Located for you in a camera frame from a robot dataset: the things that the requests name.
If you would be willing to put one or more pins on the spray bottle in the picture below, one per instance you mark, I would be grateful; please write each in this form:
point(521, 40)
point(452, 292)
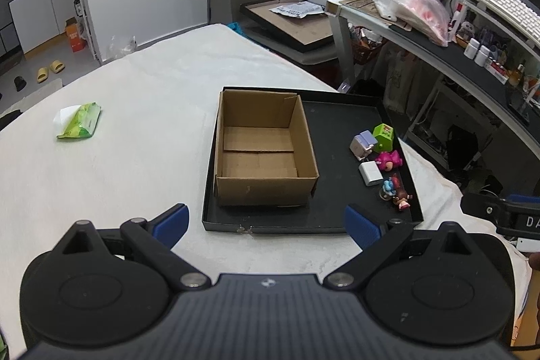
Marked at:
point(78, 8)

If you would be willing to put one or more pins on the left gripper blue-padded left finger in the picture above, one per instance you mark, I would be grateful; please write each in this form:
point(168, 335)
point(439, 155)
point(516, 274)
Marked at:
point(152, 240)

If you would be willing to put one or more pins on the red crab beer mug figure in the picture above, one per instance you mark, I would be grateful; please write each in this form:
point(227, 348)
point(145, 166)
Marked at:
point(387, 191)

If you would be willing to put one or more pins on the brown cardboard box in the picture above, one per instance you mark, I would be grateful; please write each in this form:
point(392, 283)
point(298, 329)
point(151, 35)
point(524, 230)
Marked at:
point(263, 150)

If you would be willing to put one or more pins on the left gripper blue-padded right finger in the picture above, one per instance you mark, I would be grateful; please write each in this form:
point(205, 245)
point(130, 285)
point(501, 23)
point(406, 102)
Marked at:
point(380, 239)

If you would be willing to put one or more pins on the yellow slipper left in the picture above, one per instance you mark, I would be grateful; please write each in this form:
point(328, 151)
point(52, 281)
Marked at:
point(42, 74)

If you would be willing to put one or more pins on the white computer keyboard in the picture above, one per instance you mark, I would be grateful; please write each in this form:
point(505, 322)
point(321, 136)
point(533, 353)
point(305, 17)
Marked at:
point(518, 14)

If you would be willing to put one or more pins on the white square charger block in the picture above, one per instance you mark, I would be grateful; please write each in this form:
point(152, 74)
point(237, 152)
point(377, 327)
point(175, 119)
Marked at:
point(370, 173)

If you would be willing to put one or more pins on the black shallow tray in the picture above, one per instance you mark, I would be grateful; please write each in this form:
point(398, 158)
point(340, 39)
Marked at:
point(333, 118)

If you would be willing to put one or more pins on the brown-haired doll figure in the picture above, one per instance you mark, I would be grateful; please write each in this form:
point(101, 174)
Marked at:
point(401, 198)

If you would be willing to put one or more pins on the green cartoon tin box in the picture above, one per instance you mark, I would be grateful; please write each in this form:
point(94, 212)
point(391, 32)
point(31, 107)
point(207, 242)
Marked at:
point(384, 136)

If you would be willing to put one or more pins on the yellow slipper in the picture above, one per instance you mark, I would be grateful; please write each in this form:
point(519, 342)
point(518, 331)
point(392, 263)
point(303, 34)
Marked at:
point(56, 66)
point(42, 74)

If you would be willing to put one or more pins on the grey curved desk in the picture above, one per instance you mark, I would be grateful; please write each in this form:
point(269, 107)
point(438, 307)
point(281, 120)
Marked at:
point(449, 61)

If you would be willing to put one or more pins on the green wet wipes pack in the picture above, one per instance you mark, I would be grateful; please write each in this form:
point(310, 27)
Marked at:
point(77, 122)

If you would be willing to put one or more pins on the yellow slipper right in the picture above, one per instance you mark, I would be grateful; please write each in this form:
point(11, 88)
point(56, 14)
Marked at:
point(56, 66)

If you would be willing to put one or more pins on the black shoe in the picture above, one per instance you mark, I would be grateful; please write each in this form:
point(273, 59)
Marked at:
point(20, 83)

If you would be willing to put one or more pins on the clear plastic bag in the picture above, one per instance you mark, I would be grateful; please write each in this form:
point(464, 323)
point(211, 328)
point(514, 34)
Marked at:
point(427, 16)

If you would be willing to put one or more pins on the white pill bottle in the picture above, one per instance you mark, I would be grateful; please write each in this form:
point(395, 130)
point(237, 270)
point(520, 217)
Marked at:
point(472, 48)
point(482, 56)

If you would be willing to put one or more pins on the orange cardboard box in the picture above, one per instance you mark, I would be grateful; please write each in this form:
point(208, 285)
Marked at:
point(74, 35)

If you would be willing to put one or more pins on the white cabinet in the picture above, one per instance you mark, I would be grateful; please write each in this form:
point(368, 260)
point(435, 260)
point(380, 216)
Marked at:
point(38, 21)

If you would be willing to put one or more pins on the black picture frame brown backing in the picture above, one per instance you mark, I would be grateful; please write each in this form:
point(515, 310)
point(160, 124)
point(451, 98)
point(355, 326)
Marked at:
point(303, 35)

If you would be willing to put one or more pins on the pink monster toy figure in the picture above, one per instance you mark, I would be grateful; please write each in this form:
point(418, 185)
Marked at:
point(387, 161)

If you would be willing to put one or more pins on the crumpled white paper packet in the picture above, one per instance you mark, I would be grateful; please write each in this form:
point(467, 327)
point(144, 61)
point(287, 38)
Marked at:
point(299, 10)

